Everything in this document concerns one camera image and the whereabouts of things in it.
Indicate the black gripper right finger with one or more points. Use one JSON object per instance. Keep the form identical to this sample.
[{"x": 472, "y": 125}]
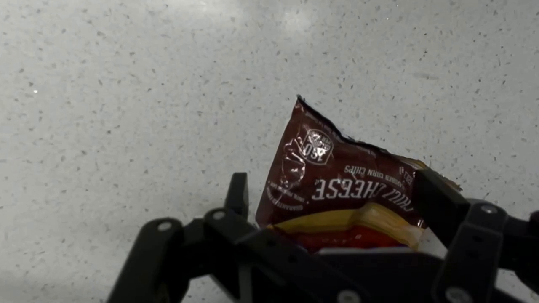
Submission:
[{"x": 480, "y": 239}]

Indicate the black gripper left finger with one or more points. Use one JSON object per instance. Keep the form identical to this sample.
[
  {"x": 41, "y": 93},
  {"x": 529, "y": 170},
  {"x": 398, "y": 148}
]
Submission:
[{"x": 248, "y": 264}]

